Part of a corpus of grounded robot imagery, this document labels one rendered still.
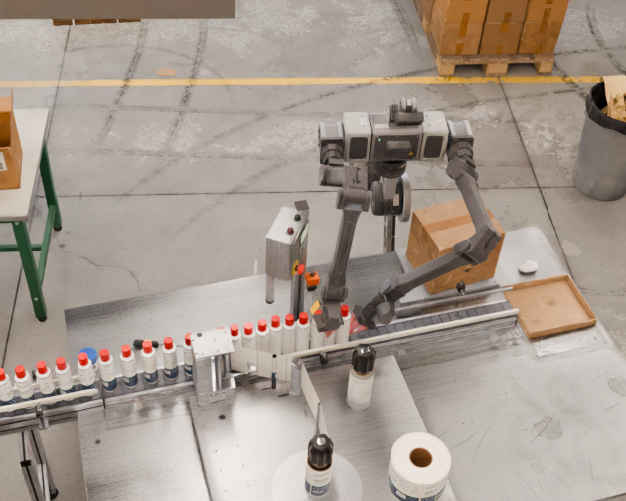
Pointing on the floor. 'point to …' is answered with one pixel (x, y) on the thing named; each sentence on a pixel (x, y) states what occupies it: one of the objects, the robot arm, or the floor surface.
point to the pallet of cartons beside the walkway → (492, 33)
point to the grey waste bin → (606, 161)
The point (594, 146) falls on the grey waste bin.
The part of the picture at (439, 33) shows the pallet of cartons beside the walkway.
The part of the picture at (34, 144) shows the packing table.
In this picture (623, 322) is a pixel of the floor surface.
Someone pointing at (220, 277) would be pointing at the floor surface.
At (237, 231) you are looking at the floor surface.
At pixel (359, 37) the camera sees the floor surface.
